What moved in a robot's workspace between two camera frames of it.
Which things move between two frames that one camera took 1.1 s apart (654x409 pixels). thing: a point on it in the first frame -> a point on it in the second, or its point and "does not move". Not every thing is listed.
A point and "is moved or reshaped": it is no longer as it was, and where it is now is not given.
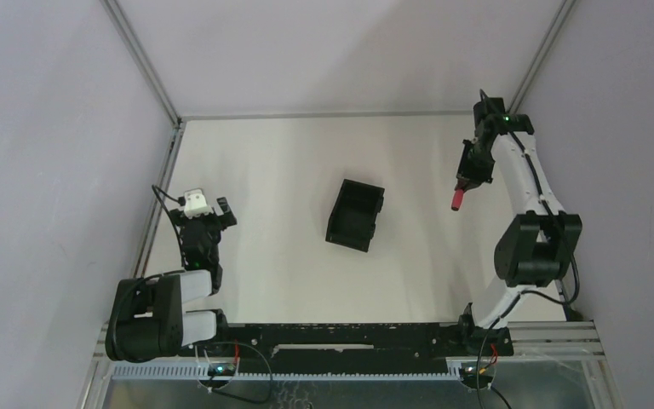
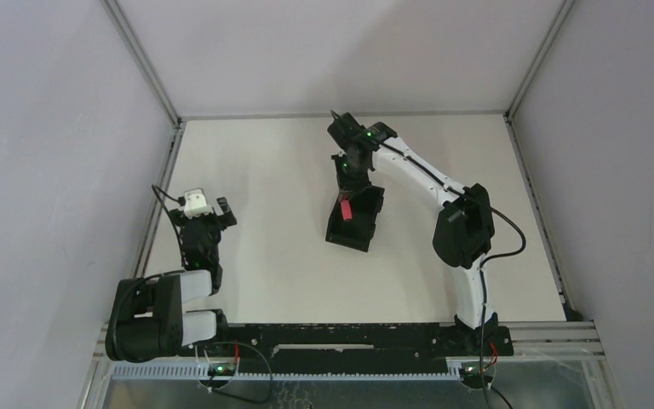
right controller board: [485, 375] does not move
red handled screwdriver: [457, 199] is moved or reshaped
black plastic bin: [353, 219] does not move
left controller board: [221, 369] does not move
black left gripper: [207, 221] does not move
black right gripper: [468, 177] -> [346, 185]
